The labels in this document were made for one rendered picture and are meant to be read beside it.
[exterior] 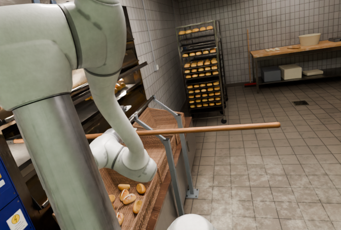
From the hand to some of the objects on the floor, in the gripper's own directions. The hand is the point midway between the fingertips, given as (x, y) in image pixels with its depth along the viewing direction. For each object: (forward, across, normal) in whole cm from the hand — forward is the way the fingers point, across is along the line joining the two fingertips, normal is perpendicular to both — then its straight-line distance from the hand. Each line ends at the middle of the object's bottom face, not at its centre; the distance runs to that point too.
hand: (131, 118), depth 120 cm
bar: (+33, +132, -5) cm, 136 cm away
